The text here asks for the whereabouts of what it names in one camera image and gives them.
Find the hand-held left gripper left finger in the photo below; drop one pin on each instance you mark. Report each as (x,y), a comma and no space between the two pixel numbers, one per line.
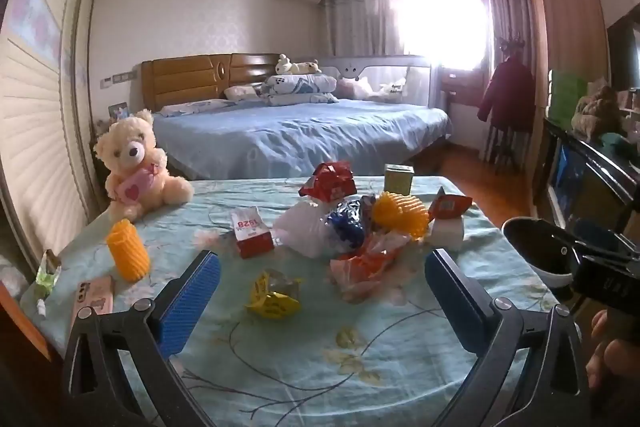
(192,302)

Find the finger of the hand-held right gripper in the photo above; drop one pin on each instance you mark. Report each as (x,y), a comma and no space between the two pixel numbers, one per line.
(607,257)
(589,233)

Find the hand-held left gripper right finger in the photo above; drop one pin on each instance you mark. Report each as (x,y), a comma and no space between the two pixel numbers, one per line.
(452,297)

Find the round black white bin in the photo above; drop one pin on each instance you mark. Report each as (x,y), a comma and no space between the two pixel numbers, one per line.
(530,242)

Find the yellow wrapper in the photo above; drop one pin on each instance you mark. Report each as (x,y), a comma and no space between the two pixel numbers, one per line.
(272,299)

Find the orange snack wrapper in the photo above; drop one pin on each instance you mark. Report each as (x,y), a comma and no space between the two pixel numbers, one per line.
(367,264)

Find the red white carton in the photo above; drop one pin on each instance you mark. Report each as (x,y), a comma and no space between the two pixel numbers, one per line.
(252,232)

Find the green carton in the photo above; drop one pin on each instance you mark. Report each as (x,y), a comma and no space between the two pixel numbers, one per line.
(398,179)

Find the dark blue patterned wrapper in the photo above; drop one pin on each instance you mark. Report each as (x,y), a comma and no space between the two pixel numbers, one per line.
(346,223)

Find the white plastic bag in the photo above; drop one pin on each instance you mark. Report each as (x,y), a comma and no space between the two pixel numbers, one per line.
(302,227)

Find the red snack bag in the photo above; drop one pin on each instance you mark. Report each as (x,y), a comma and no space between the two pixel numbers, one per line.
(330,182)

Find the person's right hand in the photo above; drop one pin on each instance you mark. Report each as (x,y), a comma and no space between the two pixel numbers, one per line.
(617,357)

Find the black TV cabinet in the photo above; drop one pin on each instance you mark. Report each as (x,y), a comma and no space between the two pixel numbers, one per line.
(600,177)

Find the dark green cloth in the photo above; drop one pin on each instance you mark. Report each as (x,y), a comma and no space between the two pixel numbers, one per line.
(616,143)

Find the pink box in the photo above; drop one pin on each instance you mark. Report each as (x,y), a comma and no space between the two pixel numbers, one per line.
(95,299)

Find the dark coat rack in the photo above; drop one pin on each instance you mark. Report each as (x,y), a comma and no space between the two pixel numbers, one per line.
(505,147)

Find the brown knitted cloth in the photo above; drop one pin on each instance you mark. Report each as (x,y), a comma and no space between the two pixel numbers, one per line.
(597,109)

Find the teal floral bedsheet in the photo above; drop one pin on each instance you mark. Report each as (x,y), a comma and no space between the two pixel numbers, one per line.
(310,357)

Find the stack of green boxes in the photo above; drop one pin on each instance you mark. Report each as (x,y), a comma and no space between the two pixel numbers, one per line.
(567,99)

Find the cream teddy bear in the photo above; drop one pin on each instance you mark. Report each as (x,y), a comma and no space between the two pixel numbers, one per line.
(135,167)

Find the green wrapper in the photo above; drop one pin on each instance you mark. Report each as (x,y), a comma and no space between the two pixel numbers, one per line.
(48,272)

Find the dark red coat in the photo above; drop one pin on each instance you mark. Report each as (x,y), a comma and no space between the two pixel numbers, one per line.
(507,94)

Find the wooden wardrobe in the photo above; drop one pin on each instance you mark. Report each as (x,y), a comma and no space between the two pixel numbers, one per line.
(565,57)

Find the black television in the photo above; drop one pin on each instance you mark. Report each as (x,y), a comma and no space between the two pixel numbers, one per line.
(625,54)

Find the wooden desk drawers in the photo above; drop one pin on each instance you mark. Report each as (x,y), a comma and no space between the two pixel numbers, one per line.
(462,87)

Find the blue white pillow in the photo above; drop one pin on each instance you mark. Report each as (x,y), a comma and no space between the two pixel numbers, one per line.
(197,107)

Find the bed with blue sheet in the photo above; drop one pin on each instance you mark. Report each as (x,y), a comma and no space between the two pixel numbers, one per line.
(310,132)

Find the pink white pillow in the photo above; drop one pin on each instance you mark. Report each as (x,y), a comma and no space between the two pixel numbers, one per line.
(242,93)

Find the wooden headboard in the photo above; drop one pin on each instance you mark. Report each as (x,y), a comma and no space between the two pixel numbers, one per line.
(185,79)

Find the pink plush toy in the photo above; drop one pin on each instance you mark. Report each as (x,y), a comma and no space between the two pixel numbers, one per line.
(355,88)

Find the grey curtain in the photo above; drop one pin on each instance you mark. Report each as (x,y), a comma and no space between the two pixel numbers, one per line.
(365,17)
(507,17)

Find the cream sliding closet door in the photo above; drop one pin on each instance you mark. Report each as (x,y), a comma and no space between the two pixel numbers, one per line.
(40,122)

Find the folded blue white quilt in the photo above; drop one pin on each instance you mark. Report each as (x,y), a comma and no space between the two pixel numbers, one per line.
(300,89)

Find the white plush dog toy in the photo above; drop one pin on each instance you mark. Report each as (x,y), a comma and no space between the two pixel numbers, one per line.
(286,66)

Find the bright window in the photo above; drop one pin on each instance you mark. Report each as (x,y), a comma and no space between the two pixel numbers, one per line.
(445,22)

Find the yellow plush bear toy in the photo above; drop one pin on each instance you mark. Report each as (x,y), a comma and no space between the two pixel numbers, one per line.
(309,68)

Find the photo frame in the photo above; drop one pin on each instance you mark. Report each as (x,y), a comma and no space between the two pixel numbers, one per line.
(119,111)

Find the wall switch panel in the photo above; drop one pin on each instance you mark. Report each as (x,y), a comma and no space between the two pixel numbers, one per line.
(119,79)

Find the grey bed guard rail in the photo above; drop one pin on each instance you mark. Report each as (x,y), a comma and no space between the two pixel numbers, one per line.
(350,67)

